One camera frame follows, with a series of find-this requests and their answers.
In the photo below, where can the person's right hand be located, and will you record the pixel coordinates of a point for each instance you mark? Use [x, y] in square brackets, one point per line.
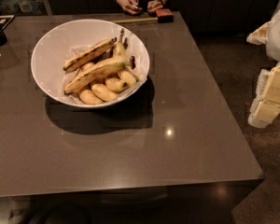
[129, 6]

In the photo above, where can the person's left hand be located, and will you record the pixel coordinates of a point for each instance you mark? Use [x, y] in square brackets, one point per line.
[152, 6]

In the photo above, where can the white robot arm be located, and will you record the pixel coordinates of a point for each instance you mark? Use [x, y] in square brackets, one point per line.
[265, 107]

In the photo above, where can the upright banana with stem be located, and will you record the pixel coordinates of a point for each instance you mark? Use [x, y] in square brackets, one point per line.
[118, 49]

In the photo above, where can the long middle banana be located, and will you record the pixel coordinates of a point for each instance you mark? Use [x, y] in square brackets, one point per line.
[101, 69]

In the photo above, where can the long banana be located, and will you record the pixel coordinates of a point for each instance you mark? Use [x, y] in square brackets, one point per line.
[101, 69]
[89, 54]

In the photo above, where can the small banana behind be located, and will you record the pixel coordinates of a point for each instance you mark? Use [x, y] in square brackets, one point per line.
[86, 66]

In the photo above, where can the small banana right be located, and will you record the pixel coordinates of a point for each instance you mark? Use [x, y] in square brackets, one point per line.
[127, 76]

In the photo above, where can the long top banana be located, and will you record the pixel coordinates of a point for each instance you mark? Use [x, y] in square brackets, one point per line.
[89, 54]

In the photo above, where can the small spotted banana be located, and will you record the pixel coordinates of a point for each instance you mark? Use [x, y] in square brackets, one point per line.
[116, 84]

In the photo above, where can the small banana front middle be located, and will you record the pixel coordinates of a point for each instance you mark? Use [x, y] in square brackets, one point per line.
[103, 92]

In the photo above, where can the white round bowl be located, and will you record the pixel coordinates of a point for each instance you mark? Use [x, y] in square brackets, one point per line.
[55, 47]

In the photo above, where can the small banana front left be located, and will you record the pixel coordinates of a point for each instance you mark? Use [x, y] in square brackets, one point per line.
[87, 97]

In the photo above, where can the yellow wooden stick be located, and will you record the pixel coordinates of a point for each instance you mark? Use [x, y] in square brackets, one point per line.
[139, 20]

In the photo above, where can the red block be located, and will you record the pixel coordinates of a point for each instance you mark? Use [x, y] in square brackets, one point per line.
[164, 15]

